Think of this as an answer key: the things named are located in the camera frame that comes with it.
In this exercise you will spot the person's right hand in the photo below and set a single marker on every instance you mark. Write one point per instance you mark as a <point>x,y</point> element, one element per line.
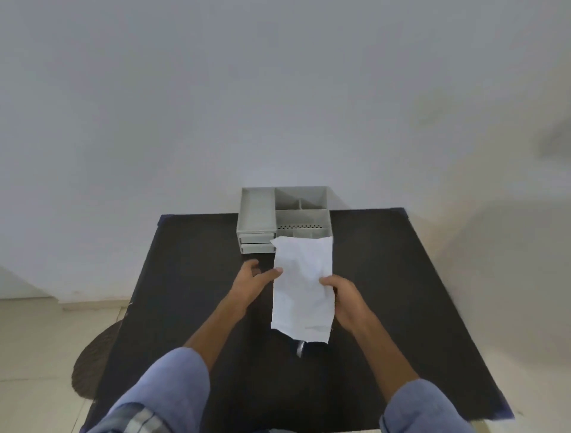
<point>350,303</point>

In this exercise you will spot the person's left hand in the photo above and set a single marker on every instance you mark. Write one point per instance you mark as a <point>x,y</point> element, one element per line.
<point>250,285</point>

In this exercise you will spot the person's right thumb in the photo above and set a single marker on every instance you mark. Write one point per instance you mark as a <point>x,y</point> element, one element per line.
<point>329,281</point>

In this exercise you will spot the person's left thumb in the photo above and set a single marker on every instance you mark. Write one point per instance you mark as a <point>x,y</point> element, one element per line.
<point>273,274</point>

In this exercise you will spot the white paper sheet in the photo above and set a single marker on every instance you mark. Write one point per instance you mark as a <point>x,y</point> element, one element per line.
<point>303,290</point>

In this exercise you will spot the person's left forearm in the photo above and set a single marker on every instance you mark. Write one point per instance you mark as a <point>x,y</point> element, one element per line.
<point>192,352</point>

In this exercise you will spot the person's right forearm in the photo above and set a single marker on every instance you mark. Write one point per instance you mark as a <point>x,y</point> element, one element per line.
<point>392,374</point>

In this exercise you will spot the grey organizer drawer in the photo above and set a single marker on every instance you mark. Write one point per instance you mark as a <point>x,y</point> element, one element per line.
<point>258,249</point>
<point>256,238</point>

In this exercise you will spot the grey plastic desk organizer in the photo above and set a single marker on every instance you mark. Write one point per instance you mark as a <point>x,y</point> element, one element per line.
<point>285,214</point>

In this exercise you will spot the small dark shiny object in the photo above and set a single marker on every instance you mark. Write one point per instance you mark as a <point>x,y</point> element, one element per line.
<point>300,349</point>

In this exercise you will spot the dark brown round stool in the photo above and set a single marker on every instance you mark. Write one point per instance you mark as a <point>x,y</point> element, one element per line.
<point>96,361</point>

